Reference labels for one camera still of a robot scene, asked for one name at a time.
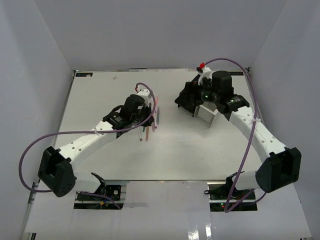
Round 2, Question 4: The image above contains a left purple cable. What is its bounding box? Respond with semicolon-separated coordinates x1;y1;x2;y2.
19;82;157;210

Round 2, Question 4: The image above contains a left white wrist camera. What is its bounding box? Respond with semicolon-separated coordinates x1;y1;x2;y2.
136;89;152;106

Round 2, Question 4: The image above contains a left blue table label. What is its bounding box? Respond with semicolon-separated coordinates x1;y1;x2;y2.
75;72;93;77

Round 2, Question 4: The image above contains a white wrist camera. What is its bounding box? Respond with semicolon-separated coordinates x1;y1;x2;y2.
136;89;152;106
196;62;213;86

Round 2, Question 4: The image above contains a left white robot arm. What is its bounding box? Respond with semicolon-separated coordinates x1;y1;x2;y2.
38;89;154;200

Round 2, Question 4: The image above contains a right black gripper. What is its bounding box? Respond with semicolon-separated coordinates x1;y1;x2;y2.
175;78;220;109

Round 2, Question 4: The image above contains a black slotted container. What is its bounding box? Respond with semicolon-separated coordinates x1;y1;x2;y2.
174;99;197;117

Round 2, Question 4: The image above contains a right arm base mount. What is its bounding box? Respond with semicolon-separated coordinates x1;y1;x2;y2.
204;177;258;212

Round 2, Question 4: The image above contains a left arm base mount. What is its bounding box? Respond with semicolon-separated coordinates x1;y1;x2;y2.
72;172;127;210

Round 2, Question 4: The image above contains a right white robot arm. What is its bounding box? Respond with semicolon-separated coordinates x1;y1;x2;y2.
174;70;302;200

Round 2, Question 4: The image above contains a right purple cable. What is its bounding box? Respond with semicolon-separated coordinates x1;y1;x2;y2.
199;57;266;214

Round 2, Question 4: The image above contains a purple cable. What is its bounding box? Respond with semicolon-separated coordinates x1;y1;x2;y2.
19;82;157;210
199;57;266;214

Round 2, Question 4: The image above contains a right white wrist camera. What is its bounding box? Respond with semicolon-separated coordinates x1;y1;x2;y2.
196;62;213;86

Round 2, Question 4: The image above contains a right blue table label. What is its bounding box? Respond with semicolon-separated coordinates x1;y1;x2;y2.
229;71;244;76

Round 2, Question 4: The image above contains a brown capped white marker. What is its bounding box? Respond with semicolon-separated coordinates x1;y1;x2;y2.
137;127;143;142

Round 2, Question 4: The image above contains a white slotted container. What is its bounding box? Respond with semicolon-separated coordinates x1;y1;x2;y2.
193;102;218;128

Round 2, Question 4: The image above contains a tan pen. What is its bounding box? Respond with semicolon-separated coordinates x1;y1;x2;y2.
145;126;150;142

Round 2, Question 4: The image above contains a blue table label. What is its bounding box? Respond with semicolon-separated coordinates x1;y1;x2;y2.
229;71;244;76
75;72;93;77

